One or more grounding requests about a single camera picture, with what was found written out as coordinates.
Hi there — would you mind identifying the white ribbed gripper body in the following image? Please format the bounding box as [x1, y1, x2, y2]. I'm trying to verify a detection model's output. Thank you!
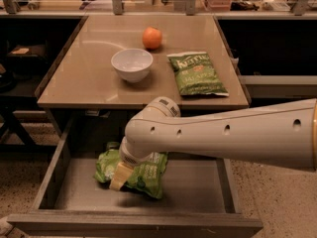
[119, 138, 153, 167]

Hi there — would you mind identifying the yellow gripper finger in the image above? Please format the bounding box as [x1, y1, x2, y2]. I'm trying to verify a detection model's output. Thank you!
[109, 162, 134, 191]

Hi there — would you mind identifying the green rice chip bag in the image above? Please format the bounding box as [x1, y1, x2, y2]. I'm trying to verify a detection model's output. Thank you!
[94, 142, 167, 199]

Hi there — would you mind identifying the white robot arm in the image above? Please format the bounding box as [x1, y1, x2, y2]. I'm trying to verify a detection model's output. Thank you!
[110, 97, 317, 190]

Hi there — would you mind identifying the open grey drawer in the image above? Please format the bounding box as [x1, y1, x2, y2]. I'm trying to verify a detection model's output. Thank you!
[8, 112, 263, 238]

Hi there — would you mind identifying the green jalapeno kettle chip bag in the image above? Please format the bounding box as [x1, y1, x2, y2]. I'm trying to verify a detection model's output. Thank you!
[167, 52, 229, 96]

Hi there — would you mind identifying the white bowl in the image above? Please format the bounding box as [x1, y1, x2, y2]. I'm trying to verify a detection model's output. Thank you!
[111, 49, 154, 83]

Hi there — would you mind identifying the orange fruit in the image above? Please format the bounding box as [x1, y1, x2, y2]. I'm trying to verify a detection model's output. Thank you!
[142, 27, 162, 50]

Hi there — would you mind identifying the dark side table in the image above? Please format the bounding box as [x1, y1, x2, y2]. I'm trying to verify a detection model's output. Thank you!
[0, 40, 58, 154]

